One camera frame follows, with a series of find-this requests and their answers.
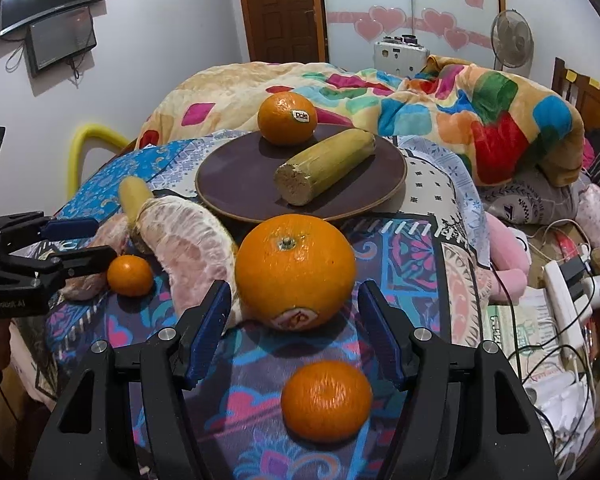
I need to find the peeled pomelo segment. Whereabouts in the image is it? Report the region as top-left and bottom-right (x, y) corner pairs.
(60, 214), (130, 301)

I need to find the small mandarin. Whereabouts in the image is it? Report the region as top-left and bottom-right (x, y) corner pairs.
(107, 255), (154, 297)
(280, 360), (374, 444)

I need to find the pomelo segment with rind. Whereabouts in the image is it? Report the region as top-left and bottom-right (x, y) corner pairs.
(134, 195), (244, 328)

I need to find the large orange with sticker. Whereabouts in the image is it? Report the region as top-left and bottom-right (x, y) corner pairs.
(258, 92), (317, 145)

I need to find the patterned purple blue cloth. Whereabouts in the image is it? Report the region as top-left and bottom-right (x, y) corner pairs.
(45, 136), (491, 479)

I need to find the pink plush toy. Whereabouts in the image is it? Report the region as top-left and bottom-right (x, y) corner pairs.
(486, 212), (530, 304)

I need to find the white power strip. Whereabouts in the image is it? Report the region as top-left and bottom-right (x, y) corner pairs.
(543, 256), (593, 351)

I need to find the dark purple plate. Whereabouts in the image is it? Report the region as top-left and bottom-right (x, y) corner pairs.
(195, 131), (407, 223)

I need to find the grey patterned pillow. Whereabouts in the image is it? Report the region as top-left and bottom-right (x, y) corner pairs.
(478, 167), (591, 226)

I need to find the pink quilted pouch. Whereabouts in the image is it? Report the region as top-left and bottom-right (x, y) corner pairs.
(576, 183), (600, 248)

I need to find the colourful patchwork blanket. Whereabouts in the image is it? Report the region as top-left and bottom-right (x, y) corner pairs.
(136, 55), (584, 186)

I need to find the white box appliance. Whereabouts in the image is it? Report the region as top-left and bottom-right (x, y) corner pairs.
(373, 35), (430, 79)

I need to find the wooden headboard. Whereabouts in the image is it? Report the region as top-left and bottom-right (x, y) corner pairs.
(552, 58), (600, 132)

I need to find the standing electric fan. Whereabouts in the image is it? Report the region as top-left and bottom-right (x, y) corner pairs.
(491, 9), (534, 68)

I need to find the brown wooden door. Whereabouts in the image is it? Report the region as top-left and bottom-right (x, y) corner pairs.
(240, 0), (328, 63)

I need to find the sliding wardrobe with hearts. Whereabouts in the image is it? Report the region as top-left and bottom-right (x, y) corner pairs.
(324, 0), (504, 72)

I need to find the yellow chair frame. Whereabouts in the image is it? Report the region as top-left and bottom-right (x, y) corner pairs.
(66, 124), (131, 198)

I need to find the small wall monitor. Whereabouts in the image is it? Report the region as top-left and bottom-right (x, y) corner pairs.
(24, 6), (97, 78)

